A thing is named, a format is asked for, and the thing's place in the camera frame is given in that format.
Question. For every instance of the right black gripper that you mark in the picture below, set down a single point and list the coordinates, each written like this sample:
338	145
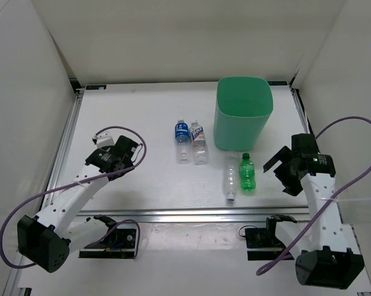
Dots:
292	186

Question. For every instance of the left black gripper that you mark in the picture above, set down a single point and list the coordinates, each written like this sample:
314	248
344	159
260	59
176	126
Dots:
129	164

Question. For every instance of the green plastic bottle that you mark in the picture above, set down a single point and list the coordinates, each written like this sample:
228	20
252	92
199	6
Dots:
247	174

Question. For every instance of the clear plastic bottle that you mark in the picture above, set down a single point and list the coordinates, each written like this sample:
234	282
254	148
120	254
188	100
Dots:
230	184

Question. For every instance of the blue label plastic bottle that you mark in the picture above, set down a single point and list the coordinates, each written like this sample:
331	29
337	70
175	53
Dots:
183	142

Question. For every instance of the white label plastic bottle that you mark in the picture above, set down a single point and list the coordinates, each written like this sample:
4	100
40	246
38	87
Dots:
199	144

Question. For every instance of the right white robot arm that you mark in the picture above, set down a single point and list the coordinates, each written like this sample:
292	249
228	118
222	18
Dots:
323	256

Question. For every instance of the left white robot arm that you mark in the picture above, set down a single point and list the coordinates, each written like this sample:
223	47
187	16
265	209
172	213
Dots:
48	238

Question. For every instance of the green plastic bin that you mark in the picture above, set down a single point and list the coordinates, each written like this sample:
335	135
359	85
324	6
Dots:
243	106

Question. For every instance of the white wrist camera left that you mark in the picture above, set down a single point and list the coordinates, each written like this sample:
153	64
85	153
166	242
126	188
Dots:
103	139

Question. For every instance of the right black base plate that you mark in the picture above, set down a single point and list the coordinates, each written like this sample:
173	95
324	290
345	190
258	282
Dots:
260	244

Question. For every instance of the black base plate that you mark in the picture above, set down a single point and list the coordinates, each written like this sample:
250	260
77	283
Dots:
121	244
260	244

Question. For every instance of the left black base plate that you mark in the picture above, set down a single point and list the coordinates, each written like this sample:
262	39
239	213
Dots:
121	244

